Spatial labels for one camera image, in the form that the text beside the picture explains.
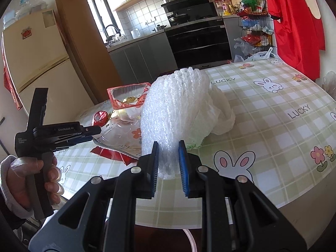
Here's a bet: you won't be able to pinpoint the white plastic bag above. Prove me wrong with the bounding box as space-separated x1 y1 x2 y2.
182 84 236 150

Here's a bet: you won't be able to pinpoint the red snack wrapper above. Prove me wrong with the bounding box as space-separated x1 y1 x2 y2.
92 111 109 127

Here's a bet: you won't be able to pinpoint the green plaid bunny tablecloth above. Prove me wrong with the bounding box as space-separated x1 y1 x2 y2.
56 59 335 229

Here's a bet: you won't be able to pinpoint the white shopping bag on floor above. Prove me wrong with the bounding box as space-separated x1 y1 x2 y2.
234 47 276 63

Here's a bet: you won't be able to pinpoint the red hanging apron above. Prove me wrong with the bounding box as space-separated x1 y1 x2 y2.
266 0 325 81

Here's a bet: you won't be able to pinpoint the grey kitchen cabinets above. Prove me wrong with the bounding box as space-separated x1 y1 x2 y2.
109 31 178 85

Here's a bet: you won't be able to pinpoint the red plastic food tray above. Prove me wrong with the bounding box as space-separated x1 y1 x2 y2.
106 83 151 110

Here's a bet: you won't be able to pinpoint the white bubble wrap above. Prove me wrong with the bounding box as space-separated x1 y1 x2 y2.
141 67 210 180

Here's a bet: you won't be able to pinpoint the wire snack rack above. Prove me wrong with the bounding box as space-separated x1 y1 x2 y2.
234 0 274 57

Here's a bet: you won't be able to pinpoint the black oven stove unit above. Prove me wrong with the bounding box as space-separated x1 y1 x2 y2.
161 0 232 68

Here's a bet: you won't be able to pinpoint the beige refrigerator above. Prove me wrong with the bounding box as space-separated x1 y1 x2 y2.
2 10 93 124

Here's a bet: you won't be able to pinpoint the white kettle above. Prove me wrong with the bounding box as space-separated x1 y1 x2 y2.
130 29 141 39

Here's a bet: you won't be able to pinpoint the clear floral plastic bag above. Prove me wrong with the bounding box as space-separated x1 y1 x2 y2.
93 108 141 159

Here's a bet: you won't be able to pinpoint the left hand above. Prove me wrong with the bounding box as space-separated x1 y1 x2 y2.
6 156 64 210

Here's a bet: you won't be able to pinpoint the kitchen faucet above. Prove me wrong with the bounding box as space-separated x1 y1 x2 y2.
104 24 121 43

